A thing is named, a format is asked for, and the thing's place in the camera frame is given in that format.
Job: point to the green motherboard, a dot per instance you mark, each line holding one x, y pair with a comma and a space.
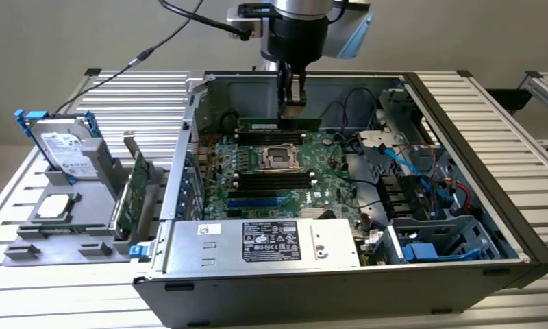
319, 164

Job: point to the grey disk bay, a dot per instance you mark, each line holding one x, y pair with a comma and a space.
444, 236

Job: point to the metal drive cage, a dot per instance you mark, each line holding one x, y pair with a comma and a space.
393, 137

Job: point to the black RAM slot bank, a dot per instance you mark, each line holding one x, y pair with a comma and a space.
274, 180
271, 137

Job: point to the CPU socket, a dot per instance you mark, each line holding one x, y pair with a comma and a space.
278, 157

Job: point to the blue case latch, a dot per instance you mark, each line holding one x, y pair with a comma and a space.
139, 251

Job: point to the metal slat side table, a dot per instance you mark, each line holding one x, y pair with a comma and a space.
546, 92

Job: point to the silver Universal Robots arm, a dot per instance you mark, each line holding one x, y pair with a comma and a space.
347, 31

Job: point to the black box between tables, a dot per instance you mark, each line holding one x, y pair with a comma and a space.
508, 98

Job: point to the blue expansion slot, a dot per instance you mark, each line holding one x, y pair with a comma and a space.
251, 203

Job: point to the silver chipset heat sink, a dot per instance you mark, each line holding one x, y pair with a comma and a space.
318, 214

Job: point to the open black PC case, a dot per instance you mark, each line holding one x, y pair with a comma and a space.
329, 294

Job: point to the grey parts rack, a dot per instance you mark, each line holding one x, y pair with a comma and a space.
65, 236

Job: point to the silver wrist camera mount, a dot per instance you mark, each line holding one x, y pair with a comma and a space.
245, 18

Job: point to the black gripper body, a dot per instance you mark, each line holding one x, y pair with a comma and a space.
295, 37

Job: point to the green RAM stick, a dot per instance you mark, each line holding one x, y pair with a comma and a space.
261, 124

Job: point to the black expansion slot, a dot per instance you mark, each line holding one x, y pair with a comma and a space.
251, 194

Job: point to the silver power supply unit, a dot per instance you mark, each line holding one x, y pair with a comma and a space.
274, 241

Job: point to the green graphics card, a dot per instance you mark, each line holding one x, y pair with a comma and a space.
135, 192

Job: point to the hard disk in blue bracket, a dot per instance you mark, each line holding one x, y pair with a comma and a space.
66, 150

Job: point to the silver CPU chip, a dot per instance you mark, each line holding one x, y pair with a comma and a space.
55, 207

